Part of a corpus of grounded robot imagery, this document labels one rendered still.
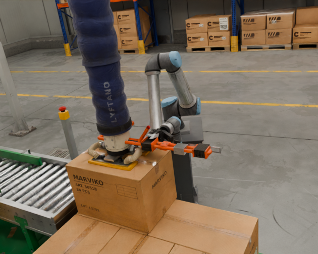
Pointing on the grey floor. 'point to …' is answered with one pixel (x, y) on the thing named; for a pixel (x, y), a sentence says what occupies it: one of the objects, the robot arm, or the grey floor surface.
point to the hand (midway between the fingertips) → (152, 144)
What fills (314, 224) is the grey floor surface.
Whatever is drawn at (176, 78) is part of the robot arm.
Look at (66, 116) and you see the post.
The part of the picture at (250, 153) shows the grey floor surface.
